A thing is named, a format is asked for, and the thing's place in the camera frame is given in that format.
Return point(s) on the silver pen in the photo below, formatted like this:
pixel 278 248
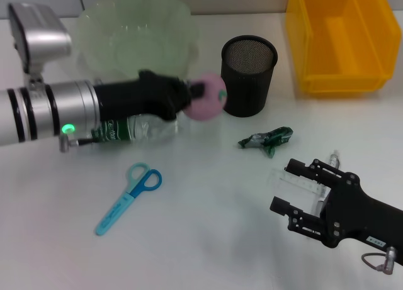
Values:
pixel 334 161

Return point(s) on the yellow plastic bin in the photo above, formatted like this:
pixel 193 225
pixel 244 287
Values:
pixel 346 51

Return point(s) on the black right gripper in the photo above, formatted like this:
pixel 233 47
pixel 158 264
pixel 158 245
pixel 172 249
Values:
pixel 365 217

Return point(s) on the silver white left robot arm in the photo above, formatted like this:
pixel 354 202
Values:
pixel 41 114

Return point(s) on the black mesh pen holder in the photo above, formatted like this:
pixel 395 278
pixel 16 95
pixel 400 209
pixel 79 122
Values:
pixel 245 88

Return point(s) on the pink toy peach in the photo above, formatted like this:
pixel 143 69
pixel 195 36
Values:
pixel 207 104

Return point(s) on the clear plastic ruler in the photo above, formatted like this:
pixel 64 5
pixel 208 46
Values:
pixel 296 181

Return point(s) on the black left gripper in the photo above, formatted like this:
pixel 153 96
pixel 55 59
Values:
pixel 138 95

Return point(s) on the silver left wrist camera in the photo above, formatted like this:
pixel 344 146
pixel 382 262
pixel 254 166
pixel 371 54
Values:
pixel 41 38

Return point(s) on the translucent green fruit bowl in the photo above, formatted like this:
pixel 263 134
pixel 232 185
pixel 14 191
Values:
pixel 141 41

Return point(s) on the green plastic wrapper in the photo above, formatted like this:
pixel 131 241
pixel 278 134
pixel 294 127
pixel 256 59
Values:
pixel 261 139

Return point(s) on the blue scissors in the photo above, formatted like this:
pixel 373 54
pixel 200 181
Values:
pixel 130 197

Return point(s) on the clear green-label water bottle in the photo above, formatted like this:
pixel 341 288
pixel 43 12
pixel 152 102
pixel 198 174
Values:
pixel 141 129

